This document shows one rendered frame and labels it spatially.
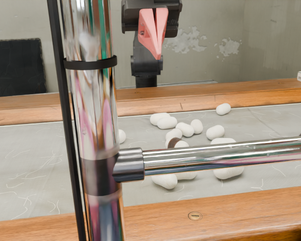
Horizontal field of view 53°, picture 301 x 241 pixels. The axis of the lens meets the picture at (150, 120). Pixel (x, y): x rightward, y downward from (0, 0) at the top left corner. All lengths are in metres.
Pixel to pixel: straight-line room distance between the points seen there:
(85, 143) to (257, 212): 0.17
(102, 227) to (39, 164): 0.25
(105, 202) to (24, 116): 0.42
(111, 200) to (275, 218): 0.15
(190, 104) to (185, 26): 2.03
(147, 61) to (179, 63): 1.79
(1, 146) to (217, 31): 2.36
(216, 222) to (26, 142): 0.33
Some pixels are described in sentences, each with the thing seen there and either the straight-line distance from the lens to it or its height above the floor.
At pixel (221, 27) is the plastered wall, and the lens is 2.72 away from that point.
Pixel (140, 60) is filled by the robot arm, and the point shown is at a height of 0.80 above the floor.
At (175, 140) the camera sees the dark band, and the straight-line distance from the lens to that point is 0.40.
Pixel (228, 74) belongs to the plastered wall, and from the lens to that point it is 2.81.
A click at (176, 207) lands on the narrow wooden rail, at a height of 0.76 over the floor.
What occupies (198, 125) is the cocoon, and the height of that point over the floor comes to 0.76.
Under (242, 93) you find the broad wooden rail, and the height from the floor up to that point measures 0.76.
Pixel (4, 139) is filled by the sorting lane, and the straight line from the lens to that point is 0.53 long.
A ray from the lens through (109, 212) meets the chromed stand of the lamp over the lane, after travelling 0.18.
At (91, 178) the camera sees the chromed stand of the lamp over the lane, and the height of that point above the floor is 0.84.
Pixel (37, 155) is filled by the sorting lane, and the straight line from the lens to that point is 0.45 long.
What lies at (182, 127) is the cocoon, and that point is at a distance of 0.46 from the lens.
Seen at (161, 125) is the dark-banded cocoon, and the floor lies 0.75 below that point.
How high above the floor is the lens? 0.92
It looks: 20 degrees down
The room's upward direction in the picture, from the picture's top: 2 degrees counter-clockwise
